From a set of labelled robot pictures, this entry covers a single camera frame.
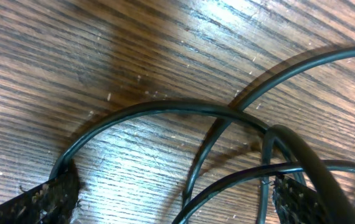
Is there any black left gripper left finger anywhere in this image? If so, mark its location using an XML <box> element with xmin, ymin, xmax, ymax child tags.
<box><xmin>0</xmin><ymin>162</ymin><xmax>80</xmax><ymax>224</ymax></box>

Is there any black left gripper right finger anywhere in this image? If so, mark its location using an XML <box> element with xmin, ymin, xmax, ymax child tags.
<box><xmin>272</xmin><ymin>175</ymin><xmax>355</xmax><ymax>224</ymax></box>

